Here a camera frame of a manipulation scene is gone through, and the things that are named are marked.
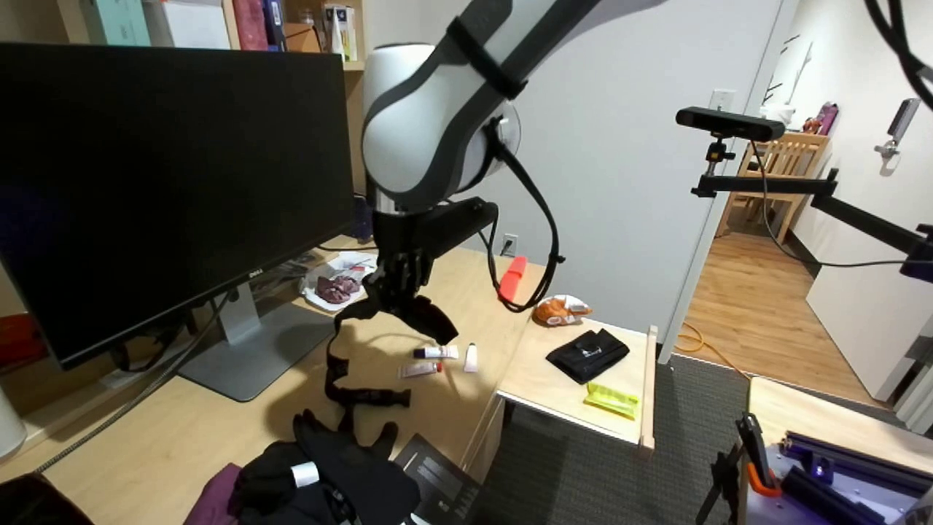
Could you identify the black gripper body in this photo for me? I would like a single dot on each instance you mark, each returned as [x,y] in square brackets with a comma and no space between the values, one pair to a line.
[411,244]

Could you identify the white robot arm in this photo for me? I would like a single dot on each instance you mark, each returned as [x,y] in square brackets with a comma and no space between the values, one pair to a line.
[424,136]

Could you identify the clear plastic bag of items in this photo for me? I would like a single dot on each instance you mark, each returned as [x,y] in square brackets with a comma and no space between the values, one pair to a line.
[338,282]

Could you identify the red plastic case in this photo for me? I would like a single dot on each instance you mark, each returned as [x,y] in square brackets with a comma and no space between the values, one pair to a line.
[510,277]

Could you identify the white tube green cap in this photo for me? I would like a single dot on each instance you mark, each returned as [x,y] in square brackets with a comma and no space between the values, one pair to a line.
[460,356]

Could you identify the plush fox toy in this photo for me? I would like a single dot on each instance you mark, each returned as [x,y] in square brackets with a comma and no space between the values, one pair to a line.
[561,311]

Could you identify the grey monitor stand base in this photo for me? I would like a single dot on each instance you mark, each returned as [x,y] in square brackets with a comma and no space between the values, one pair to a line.
[255,349]

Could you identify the black pouch on side table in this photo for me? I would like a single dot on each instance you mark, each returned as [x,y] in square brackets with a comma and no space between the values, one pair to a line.
[586,353]

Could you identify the black gloves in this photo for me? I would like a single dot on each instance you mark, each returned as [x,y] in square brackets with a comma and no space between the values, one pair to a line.
[323,480]

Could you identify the black cardboard box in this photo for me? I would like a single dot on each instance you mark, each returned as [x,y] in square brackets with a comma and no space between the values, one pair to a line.
[446,495]

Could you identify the black computer monitor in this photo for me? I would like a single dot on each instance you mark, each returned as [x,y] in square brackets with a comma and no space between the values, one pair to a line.
[137,182]

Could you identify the purple cloth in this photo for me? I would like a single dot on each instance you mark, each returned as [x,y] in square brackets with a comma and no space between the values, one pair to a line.
[214,503]

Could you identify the wooden chair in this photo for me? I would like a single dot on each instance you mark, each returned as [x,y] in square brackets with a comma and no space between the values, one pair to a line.
[777,169]

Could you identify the purple storage tray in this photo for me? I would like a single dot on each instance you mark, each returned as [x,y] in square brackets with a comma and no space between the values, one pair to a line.
[834,484]

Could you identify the black camera on mount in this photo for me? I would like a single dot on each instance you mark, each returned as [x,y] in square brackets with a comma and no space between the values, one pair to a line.
[721,124]

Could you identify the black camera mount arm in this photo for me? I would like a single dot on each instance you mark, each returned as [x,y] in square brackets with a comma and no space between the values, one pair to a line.
[917,245]

